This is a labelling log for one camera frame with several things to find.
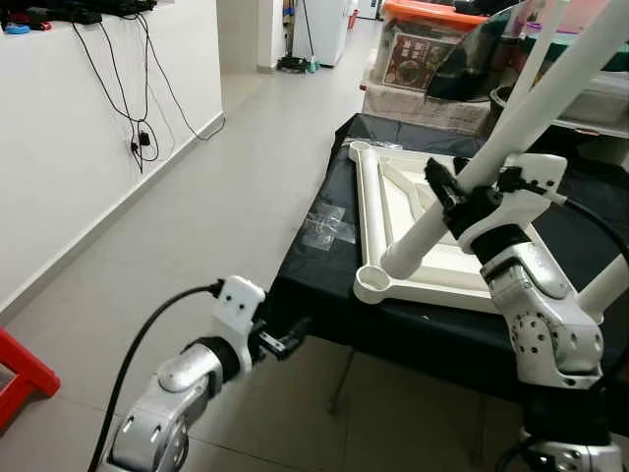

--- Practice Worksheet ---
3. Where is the green pot lid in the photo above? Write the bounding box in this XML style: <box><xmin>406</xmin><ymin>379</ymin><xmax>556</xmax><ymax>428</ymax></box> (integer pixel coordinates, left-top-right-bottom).
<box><xmin>531</xmin><ymin>29</ymin><xmax>629</xmax><ymax>75</ymax></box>

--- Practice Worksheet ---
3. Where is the long thin wall cable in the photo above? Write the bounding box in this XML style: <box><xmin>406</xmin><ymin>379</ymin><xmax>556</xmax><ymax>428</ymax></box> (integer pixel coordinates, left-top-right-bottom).
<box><xmin>138</xmin><ymin>15</ymin><xmax>227</xmax><ymax>144</ymax></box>

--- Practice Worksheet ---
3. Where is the black floor device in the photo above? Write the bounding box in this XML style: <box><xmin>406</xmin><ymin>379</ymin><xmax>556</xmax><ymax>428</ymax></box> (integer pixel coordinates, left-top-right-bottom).
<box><xmin>278</xmin><ymin>57</ymin><xmax>320</xmax><ymax>75</ymax></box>

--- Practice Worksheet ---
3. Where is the black tablecloth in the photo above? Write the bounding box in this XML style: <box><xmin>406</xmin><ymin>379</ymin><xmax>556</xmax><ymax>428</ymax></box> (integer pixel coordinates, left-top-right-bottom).
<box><xmin>267</xmin><ymin>113</ymin><xmax>629</xmax><ymax>434</ymax></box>

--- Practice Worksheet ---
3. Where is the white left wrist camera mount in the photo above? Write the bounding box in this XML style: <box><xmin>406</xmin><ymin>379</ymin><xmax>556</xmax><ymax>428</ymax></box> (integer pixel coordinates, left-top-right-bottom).
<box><xmin>211</xmin><ymin>275</ymin><xmax>266</xmax><ymax>373</ymax></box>

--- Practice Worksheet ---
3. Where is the black wire basket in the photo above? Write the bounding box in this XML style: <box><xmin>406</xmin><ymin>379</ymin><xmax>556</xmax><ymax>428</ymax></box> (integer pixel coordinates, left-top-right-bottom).
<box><xmin>29</xmin><ymin>0</ymin><xmax>158</xmax><ymax>19</ymax></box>

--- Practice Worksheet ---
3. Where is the patterned cloth covered bench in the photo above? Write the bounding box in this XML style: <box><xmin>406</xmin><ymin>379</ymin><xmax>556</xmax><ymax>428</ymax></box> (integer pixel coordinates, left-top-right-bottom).
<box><xmin>362</xmin><ymin>79</ymin><xmax>497</xmax><ymax>134</ymax></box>

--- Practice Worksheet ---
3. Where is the orange lid storage box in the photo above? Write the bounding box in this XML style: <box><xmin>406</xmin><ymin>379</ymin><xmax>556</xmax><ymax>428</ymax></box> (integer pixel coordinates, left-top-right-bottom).
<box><xmin>378</xmin><ymin>0</ymin><xmax>487</xmax><ymax>94</ymax></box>

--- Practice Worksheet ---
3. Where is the looped black wall cable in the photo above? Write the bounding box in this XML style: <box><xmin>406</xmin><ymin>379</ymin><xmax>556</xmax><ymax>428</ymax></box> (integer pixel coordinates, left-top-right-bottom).
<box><xmin>69</xmin><ymin>20</ymin><xmax>158</xmax><ymax>173</ymax></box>

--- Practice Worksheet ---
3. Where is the cream plastic ribbed table top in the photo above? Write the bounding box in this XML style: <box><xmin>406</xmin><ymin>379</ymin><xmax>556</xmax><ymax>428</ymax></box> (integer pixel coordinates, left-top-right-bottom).
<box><xmin>352</xmin><ymin>141</ymin><xmax>629</xmax><ymax>316</ymax></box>

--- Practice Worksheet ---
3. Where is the clear plastic container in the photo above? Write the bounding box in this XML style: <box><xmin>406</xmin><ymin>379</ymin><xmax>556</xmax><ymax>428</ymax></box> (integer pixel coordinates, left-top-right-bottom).
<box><xmin>560</xmin><ymin>74</ymin><xmax>629</xmax><ymax>129</ymax></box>

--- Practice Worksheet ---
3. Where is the large clear tape patch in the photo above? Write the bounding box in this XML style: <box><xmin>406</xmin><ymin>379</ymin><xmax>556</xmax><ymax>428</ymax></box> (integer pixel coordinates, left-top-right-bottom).
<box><xmin>303</xmin><ymin>206</ymin><xmax>357</xmax><ymax>252</ymax></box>

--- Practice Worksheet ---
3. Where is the red plastic stool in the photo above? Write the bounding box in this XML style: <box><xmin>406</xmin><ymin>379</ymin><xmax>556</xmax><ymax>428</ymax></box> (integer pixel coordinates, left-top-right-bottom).
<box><xmin>0</xmin><ymin>327</ymin><xmax>60</xmax><ymax>434</ymax></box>

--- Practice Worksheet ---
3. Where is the shiny black curved pan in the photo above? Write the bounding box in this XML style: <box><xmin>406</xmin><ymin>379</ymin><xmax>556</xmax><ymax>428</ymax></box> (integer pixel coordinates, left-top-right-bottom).
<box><xmin>428</xmin><ymin>5</ymin><xmax>532</xmax><ymax>104</ymax></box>

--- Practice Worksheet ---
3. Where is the white appliance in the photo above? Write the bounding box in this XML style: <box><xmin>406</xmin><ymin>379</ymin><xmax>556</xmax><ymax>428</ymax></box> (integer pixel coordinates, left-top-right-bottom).
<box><xmin>292</xmin><ymin>0</ymin><xmax>350</xmax><ymax>68</ymax></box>

